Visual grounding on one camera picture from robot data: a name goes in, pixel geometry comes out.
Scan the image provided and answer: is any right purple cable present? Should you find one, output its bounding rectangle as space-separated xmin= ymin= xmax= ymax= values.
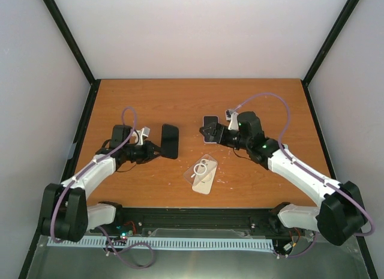
xmin=233 ymin=92 xmax=376 ymax=259

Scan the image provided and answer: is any left black frame post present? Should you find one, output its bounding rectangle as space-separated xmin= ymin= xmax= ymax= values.
xmin=38 ymin=0 xmax=97 ymax=85

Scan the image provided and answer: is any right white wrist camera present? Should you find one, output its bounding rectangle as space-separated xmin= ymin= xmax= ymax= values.
xmin=225 ymin=109 xmax=239 ymax=131

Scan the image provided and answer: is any black phone case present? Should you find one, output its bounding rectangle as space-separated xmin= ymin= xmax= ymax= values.
xmin=160 ymin=124 xmax=180 ymax=159

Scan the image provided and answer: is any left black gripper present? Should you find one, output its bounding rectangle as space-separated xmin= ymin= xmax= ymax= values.
xmin=124 ymin=140 xmax=164 ymax=164

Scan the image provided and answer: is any black aluminium frame rail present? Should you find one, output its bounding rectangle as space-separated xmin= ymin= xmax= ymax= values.
xmin=38 ymin=207 xmax=359 ymax=235

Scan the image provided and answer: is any right black side rail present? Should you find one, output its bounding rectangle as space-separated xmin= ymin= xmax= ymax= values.
xmin=301 ymin=81 xmax=336 ymax=179

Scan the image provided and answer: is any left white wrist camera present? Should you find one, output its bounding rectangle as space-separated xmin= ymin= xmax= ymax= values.
xmin=132 ymin=127 xmax=150 ymax=146

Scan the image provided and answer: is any cream white phone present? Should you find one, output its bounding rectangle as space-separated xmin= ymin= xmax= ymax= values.
xmin=192 ymin=159 xmax=217 ymax=195

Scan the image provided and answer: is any right wired connector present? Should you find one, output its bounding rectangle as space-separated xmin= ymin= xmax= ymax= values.
xmin=283 ymin=227 xmax=301 ymax=254

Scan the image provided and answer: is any clear magsafe phone case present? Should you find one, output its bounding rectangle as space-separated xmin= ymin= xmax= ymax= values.
xmin=183 ymin=154 xmax=218 ymax=187

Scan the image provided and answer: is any right black frame post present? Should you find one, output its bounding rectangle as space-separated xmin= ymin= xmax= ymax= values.
xmin=302 ymin=0 xmax=365 ymax=85

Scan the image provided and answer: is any black screen phone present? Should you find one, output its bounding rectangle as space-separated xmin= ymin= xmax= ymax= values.
xmin=203 ymin=116 xmax=219 ymax=126

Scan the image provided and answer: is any left black side rail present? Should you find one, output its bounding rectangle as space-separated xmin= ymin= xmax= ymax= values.
xmin=70 ymin=79 xmax=101 ymax=160

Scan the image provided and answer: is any lilac phone case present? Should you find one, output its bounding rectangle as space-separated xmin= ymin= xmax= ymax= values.
xmin=202 ymin=115 xmax=220 ymax=145

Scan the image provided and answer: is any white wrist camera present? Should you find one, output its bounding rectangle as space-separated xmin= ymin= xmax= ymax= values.
xmin=132 ymin=127 xmax=150 ymax=146
xmin=225 ymin=109 xmax=239 ymax=131

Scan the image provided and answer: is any left green controller board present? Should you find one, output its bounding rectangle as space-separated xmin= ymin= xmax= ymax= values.
xmin=118 ymin=224 xmax=136 ymax=239

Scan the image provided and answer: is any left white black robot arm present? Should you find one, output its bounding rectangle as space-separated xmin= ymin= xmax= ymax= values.
xmin=38 ymin=125 xmax=161 ymax=242

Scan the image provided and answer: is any light blue cable duct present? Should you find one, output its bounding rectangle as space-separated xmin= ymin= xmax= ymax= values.
xmin=47 ymin=236 xmax=274 ymax=253

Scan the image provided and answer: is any black frame post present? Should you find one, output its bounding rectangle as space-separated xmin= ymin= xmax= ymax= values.
xmin=38 ymin=0 xmax=97 ymax=85
xmin=302 ymin=0 xmax=365 ymax=85

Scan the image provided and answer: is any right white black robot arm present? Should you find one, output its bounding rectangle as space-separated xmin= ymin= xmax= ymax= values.
xmin=199 ymin=112 xmax=372 ymax=246

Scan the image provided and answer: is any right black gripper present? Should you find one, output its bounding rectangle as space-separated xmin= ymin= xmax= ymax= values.
xmin=200 ymin=122 xmax=250 ymax=150

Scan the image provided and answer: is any black side rail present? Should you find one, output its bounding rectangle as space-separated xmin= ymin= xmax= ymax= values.
xmin=301 ymin=81 xmax=336 ymax=179
xmin=70 ymin=79 xmax=101 ymax=160

